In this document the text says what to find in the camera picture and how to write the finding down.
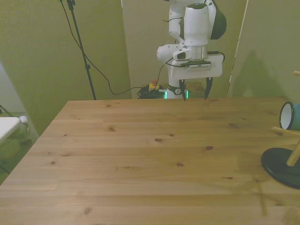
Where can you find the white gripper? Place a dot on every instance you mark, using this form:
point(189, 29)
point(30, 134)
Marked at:
point(199, 73)

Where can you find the teal enamel mug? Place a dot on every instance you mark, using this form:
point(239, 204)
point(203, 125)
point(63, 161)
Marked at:
point(287, 116)

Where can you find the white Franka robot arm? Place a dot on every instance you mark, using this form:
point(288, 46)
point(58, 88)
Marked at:
point(195, 23)

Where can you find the wooden mug tree black base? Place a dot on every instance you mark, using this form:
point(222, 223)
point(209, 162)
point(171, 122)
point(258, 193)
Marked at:
point(276, 164)

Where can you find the yellow emergency stop box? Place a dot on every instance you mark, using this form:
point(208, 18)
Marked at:
point(153, 87)

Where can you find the white flat tray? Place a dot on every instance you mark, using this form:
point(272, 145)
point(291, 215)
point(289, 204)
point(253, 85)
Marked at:
point(7, 126)

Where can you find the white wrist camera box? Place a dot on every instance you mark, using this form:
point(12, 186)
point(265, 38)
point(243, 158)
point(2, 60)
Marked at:
point(180, 55)

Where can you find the black camera stand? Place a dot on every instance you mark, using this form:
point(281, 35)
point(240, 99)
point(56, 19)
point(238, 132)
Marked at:
point(80, 44)

